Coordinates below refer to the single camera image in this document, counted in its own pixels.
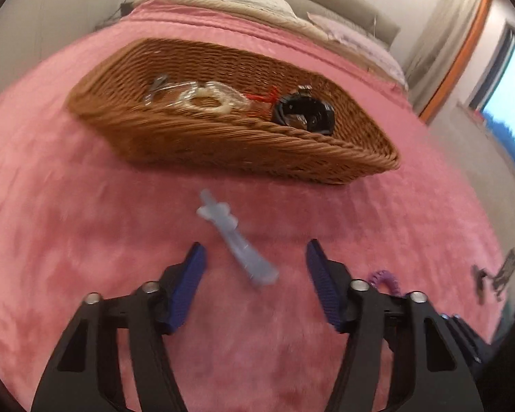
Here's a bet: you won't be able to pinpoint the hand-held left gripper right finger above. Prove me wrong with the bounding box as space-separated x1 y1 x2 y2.
306 239 485 412

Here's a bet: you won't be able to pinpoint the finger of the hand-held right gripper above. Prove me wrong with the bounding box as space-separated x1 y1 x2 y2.
443 313 483 363

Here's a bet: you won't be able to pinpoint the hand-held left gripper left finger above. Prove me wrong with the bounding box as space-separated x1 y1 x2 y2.
30 241 207 412

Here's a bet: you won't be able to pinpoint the purple spiral hair tie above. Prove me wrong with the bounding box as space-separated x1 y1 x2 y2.
368 270 402 297

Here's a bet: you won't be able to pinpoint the clear plastic syringe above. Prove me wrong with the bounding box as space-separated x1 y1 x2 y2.
196 189 281 287

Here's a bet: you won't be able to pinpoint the brown wicker basket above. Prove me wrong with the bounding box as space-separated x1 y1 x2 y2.
66 37 402 186

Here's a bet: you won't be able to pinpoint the black wristwatch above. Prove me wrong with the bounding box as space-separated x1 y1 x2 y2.
271 86 335 135

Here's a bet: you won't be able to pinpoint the red braided cord bracelet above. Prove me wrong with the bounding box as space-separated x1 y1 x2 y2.
244 86 281 116

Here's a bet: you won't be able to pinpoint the pink fleece blanket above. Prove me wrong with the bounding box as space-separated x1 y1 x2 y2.
0 0 515 412

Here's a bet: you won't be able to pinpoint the windowsill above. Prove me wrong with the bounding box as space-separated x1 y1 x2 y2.
457 101 515 190

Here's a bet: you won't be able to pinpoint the light purple pillow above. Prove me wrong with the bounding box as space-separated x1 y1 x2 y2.
307 12 408 91

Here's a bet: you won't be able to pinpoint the beige bed cover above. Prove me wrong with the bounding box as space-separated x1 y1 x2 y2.
133 0 327 39

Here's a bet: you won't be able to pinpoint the beige curtain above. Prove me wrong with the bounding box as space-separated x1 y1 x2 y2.
405 0 483 108

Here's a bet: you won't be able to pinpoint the dark cables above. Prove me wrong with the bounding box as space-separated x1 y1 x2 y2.
96 2 134 31

